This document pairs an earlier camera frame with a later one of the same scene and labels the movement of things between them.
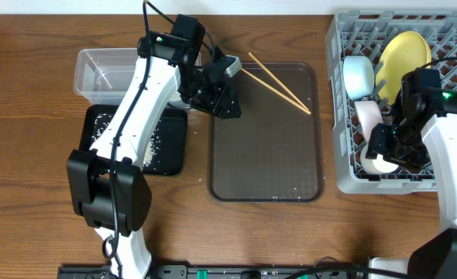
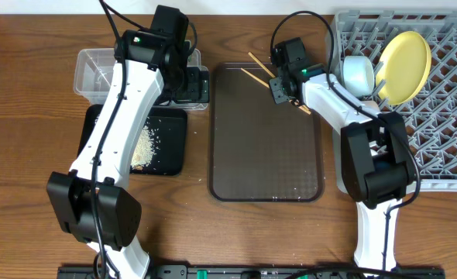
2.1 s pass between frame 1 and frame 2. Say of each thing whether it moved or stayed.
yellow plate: stayed
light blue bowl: stayed
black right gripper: moved
